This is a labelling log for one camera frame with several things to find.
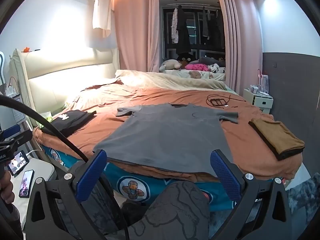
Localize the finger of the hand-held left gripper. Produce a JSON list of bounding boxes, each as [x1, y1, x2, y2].
[[0, 124, 21, 139], [6, 130, 33, 153]]

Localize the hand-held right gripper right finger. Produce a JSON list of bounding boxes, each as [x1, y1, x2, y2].
[[209, 149, 293, 240]]

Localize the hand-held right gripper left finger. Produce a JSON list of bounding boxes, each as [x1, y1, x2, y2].
[[25, 149, 107, 240]]

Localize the grey t-shirt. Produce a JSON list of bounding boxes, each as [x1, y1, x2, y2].
[[93, 103, 239, 174]]

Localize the person's left forearm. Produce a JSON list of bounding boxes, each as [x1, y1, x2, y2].
[[2, 197, 24, 240]]

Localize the black folded clothes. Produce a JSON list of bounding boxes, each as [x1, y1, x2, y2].
[[41, 109, 97, 137]]

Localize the brown folded clothes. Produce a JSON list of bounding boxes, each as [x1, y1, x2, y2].
[[248, 118, 305, 161]]

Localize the person's left hand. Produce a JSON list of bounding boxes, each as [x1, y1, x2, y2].
[[0, 177, 14, 200]]

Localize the small tablet with stand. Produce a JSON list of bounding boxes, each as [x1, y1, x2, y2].
[[7, 150, 28, 177]]

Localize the teal printed bedsheet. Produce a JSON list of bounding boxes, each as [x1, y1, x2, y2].
[[42, 144, 240, 212]]

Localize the pale green cloth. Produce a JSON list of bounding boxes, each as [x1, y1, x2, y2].
[[37, 111, 53, 128]]

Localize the black smartphone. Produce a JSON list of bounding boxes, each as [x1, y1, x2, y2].
[[19, 169, 34, 198]]

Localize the cluttered bedside shelf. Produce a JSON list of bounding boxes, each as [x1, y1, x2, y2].
[[2, 76, 23, 100]]

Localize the orange blanket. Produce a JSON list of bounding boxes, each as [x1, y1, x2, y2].
[[34, 84, 304, 180]]

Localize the person's patterned grey pants leg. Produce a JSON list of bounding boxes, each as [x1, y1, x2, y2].
[[122, 180, 210, 240]]

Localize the grey rug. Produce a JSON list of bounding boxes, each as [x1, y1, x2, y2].
[[285, 170, 317, 220]]

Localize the white nightstand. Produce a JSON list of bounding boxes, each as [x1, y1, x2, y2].
[[243, 89, 273, 114]]

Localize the cream padded headboard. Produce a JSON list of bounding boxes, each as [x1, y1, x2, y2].
[[10, 47, 120, 128]]

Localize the striped gift bag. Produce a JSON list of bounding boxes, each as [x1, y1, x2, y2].
[[257, 75, 270, 95]]

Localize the bear print cushion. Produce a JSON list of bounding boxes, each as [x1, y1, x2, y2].
[[165, 69, 227, 80]]

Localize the black and white plush toy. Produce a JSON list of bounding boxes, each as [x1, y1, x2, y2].
[[207, 64, 227, 73]]

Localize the pink plush toy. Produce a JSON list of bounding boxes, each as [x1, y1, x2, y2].
[[185, 63, 209, 72]]

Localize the beige duvet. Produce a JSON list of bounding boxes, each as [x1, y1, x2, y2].
[[115, 69, 227, 92]]

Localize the grey pillow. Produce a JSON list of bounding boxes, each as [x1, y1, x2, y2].
[[199, 56, 225, 67]]

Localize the brown bear plush toy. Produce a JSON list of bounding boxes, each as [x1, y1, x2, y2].
[[177, 54, 198, 67]]

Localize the pink curtain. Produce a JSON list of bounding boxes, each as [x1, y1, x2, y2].
[[216, 0, 264, 95], [114, 0, 160, 73]]

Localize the white hanging shirt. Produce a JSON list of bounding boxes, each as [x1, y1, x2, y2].
[[92, 0, 112, 38]]

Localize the dark hanging garment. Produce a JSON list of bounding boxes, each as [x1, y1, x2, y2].
[[176, 5, 192, 55]]

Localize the grey hanging garment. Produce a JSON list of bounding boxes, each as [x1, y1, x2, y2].
[[202, 6, 210, 39]]

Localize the floral hanging garment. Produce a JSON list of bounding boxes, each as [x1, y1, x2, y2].
[[171, 7, 179, 44]]

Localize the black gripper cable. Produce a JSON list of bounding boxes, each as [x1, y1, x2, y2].
[[0, 95, 130, 240]]

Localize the thin black cable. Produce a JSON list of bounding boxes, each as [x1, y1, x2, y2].
[[206, 94, 247, 109]]

